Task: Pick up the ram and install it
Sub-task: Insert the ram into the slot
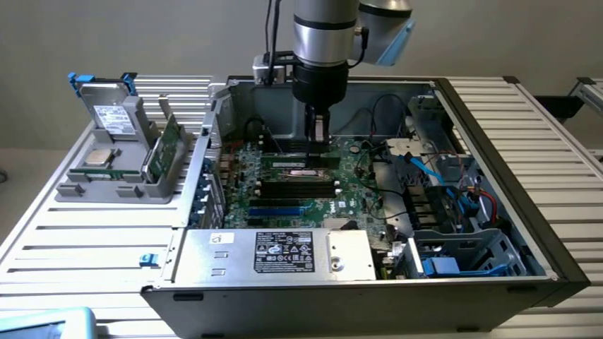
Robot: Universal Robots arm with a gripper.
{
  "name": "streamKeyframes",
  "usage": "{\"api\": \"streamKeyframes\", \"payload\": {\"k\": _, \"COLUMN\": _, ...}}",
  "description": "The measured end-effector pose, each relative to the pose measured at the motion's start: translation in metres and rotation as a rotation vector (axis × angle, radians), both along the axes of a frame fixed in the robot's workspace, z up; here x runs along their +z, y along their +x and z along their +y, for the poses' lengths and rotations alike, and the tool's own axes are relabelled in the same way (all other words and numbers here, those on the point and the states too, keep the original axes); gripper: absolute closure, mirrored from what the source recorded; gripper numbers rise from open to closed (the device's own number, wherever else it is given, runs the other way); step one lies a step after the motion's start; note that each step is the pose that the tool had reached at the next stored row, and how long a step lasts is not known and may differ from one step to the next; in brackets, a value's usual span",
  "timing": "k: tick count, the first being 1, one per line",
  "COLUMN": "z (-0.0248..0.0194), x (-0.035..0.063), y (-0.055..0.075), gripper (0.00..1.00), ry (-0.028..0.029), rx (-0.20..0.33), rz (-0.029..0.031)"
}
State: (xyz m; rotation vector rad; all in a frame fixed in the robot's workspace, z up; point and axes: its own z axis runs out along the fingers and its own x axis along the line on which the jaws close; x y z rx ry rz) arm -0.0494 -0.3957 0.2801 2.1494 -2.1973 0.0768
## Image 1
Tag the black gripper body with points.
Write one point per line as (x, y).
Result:
(320, 84)

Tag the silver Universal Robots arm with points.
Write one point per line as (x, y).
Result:
(323, 35)

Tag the green RAM stick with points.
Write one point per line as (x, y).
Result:
(283, 163)
(105, 174)

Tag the black RAM slot bank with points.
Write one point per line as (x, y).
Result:
(296, 189)

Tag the CPU socket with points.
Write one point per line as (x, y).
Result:
(303, 173)

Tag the green motherboard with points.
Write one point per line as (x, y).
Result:
(353, 197)

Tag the long black expansion slot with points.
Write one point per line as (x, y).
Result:
(275, 202)

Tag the grey metal drive cage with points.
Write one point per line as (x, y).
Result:
(434, 120)

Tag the blue expansion slot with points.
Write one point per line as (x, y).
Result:
(275, 211)

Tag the silver chipset heat sink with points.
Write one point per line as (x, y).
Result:
(339, 224)

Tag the short black expansion slot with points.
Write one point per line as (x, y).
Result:
(255, 222)

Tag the green graphics card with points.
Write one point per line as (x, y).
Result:
(161, 152)

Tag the black case fan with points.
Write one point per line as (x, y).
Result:
(438, 208)

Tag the silver power supply unit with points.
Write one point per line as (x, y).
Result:
(273, 254)

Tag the grey parts rack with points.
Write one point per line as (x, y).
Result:
(112, 190)

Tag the silver CPU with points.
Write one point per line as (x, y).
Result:
(100, 157)

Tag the grey disk bay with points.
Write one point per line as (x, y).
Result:
(475, 254)

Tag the open black PC case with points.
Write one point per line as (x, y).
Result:
(329, 303)

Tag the small blue plastic clip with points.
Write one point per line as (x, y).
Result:
(148, 259)

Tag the teal framed screen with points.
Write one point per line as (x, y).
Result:
(47, 323)

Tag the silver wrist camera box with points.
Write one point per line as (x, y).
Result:
(263, 69)

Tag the hard disk with blue bracket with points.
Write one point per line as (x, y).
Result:
(108, 113)

